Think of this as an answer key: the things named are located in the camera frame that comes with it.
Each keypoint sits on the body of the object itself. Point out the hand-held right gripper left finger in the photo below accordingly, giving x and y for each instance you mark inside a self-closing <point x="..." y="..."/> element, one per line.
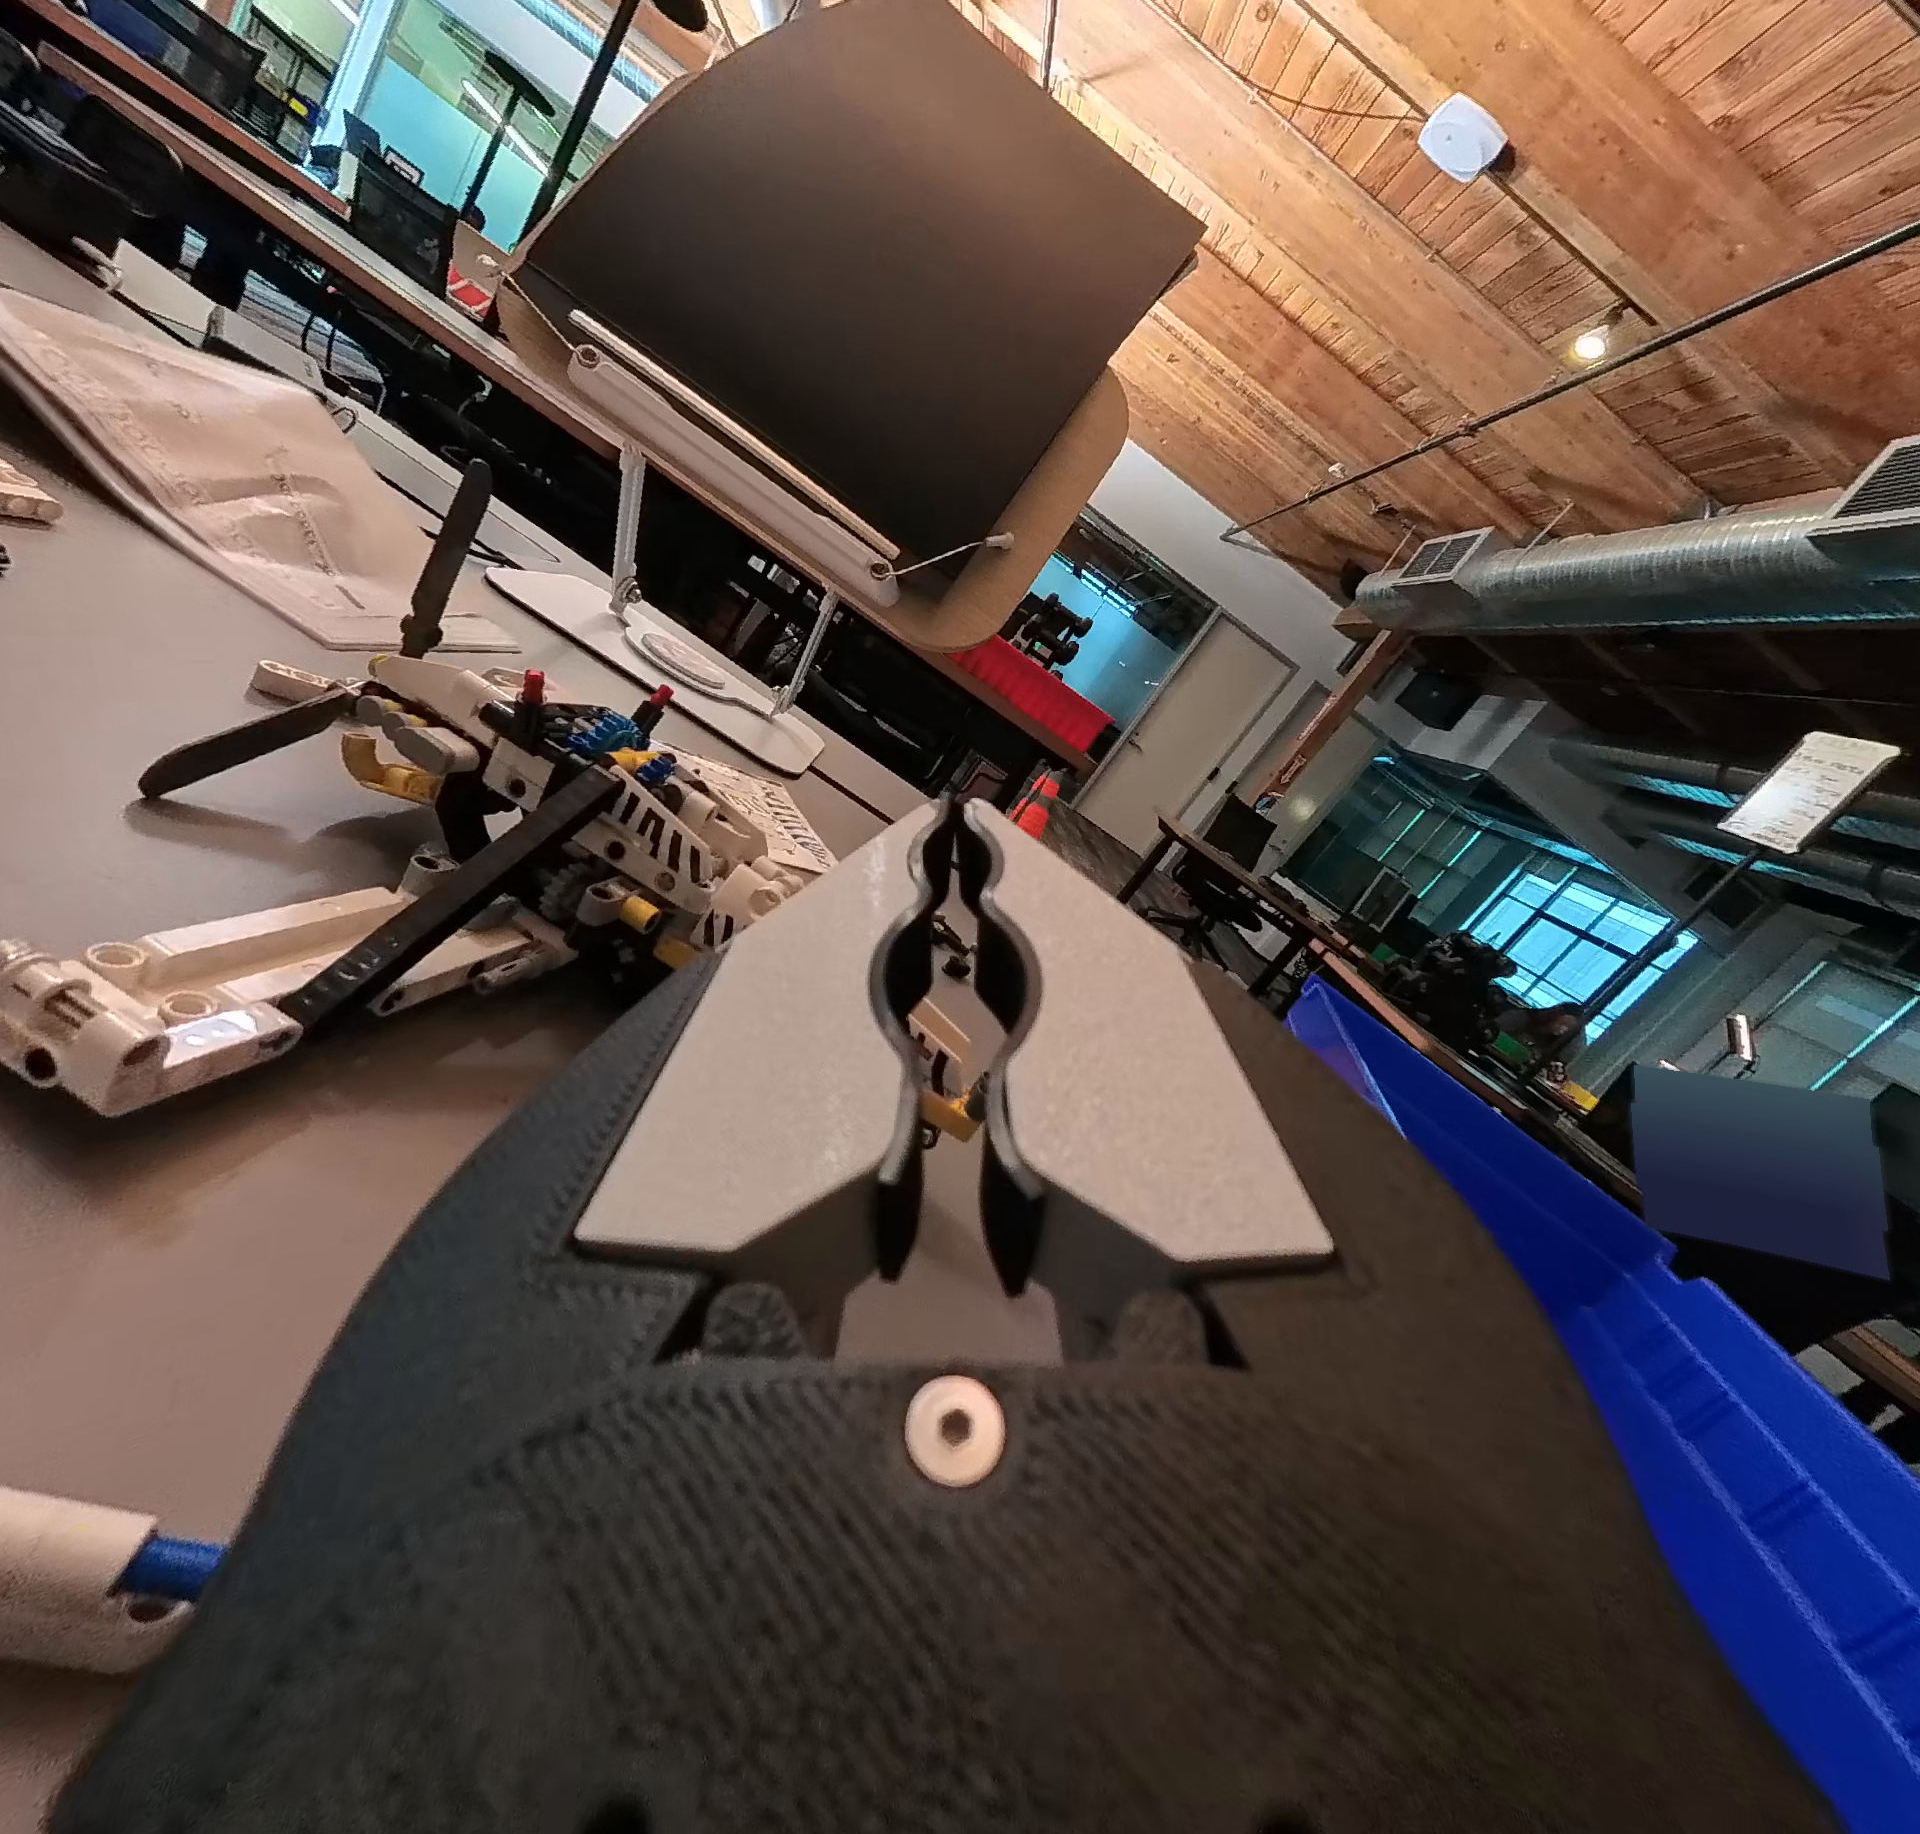
<point x="750" y="1101"/>

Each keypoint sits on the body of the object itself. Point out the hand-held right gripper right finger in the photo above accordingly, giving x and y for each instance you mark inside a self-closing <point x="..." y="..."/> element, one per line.
<point x="1155" y="1115"/>

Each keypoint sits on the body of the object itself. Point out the white lego helicopter model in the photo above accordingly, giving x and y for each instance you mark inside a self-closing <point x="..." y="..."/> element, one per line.
<point x="450" y="701"/>

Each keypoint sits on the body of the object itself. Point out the white lego beam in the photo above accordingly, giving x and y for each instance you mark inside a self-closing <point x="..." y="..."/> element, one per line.
<point x="62" y="1566"/>

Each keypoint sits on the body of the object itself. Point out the lego instruction booklet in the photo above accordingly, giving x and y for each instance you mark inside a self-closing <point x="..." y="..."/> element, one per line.
<point x="197" y="455"/>

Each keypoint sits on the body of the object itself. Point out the black office chair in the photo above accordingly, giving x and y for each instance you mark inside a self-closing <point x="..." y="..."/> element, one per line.
<point x="1234" y="875"/>

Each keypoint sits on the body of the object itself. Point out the orange traffic cone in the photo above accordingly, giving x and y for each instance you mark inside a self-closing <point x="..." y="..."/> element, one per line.
<point x="1034" y="811"/>

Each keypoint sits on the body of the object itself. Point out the red cloth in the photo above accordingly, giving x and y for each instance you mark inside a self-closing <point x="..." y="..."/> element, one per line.
<point x="1037" y="701"/>

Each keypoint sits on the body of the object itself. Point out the white monitor stand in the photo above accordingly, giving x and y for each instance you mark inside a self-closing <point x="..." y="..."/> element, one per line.
<point x="707" y="666"/>

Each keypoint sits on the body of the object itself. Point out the white monitor light bar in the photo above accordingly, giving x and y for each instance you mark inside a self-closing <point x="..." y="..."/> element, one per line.
<point x="720" y="447"/>

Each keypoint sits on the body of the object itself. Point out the blue plastic bin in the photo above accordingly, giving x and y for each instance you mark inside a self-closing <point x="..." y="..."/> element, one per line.
<point x="1727" y="1491"/>

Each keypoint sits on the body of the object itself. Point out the white hanging sign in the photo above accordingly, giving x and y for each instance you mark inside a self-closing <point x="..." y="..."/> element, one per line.
<point x="1808" y="791"/>

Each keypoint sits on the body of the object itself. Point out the black monitor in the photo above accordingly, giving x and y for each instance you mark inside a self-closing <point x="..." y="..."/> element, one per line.
<point x="855" y="246"/>

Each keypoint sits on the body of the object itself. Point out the ceiling spot lamp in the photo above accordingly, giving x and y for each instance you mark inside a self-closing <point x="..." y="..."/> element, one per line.
<point x="1594" y="341"/>

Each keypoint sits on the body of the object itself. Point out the black ceiling pipe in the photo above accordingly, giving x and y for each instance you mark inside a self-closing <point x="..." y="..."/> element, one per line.
<point x="1650" y="341"/>

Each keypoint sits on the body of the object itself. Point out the white ceiling access point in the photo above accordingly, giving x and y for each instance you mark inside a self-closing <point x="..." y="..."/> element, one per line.
<point x="1462" y="140"/>

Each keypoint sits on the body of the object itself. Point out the silver ventilation duct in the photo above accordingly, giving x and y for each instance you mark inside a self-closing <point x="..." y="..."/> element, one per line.
<point x="1650" y="560"/>

